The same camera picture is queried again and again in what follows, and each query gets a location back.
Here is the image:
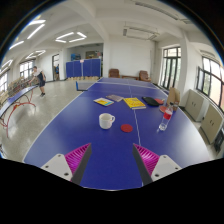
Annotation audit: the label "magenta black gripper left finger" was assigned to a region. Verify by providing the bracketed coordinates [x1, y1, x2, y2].
[42, 143, 92, 185]

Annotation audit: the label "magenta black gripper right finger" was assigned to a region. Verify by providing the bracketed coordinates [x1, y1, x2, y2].
[132, 144, 181, 186]

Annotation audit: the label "clear plastic water bottle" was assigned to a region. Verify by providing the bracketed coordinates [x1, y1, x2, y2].
[159, 103, 173, 131]

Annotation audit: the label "red round coaster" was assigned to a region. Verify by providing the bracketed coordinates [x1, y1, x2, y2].
[121, 124, 133, 133]

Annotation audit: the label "white ceramic mug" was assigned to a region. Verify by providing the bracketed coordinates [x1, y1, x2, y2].
[99, 113, 115, 129]

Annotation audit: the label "red table tennis paddle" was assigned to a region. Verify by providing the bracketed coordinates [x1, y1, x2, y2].
[159, 106, 167, 113]

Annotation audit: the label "yellow book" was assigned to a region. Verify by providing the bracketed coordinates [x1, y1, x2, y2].
[124, 98, 146, 110]

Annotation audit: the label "black paddle case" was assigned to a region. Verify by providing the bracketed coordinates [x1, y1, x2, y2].
[143, 97, 159, 106]

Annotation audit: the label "colourful booklet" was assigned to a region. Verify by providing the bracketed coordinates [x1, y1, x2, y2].
[94, 98, 114, 106]

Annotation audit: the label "brown paper bag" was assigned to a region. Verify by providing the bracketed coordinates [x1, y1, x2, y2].
[166, 87, 180, 110]

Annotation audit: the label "white cabinet at right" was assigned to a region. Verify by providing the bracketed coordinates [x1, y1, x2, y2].
[201, 105, 224, 143]

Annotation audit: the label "white cabinet near window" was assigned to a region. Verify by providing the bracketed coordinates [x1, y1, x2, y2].
[185, 90, 209, 122]

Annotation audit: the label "grey pamphlet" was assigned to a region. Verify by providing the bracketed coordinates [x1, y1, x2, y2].
[106, 94, 124, 102]

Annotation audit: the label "right brown armchair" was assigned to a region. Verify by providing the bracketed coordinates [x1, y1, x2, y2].
[139, 70, 151, 82]

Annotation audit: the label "brown armchair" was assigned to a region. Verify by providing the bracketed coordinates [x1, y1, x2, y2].
[109, 69, 120, 78]
[139, 70, 151, 82]

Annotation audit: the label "left brown armchair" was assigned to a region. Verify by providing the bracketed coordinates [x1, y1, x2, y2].
[109, 69, 120, 78]

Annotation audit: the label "person in white shirt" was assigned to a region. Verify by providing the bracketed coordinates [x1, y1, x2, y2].
[30, 66, 46, 97]

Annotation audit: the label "blue partition boards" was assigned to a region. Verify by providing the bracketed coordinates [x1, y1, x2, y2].
[66, 58, 101, 78]

